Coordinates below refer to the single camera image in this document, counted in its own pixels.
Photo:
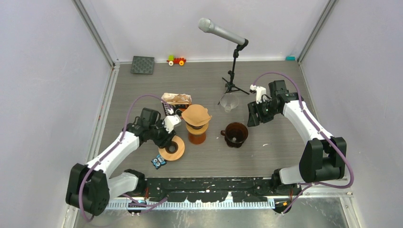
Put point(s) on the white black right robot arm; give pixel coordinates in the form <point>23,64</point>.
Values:
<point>320,160</point>

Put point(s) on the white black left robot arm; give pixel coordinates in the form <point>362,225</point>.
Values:
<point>91,187</point>

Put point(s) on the brown paper coffee filter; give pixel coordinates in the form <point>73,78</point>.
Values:
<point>196,115</point>

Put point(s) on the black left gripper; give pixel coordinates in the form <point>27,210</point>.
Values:
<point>166,139</point>

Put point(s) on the teal block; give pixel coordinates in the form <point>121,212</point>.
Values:
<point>290,58</point>

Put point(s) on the blue owl sticker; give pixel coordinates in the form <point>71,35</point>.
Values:
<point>158,161</point>

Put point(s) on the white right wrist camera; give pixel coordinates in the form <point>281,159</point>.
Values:
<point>259,92</point>

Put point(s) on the clear glass dripper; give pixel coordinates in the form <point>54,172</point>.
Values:
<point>229,101</point>

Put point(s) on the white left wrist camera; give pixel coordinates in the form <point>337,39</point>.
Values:
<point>171,121</point>

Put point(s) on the orange glass carafe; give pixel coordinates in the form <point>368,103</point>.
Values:
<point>197,139</point>

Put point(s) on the wooden ring collar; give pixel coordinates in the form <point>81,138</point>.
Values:
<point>174,150</point>

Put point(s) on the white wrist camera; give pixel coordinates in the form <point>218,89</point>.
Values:
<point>259,92</point>
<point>171,121</point>

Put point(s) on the black microphone tripod stand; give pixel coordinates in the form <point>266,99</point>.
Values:
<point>230,86</point>

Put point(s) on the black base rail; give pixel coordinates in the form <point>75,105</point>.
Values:
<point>241,189</point>

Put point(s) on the orange coffee filter box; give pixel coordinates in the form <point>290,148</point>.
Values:
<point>175,104</point>

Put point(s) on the grey microphone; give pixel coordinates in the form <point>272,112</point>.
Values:
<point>208,26</point>

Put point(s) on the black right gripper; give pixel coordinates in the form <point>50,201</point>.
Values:
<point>254,108</point>

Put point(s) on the brown plastic dripper with handle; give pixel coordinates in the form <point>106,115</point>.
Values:
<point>235,134</point>

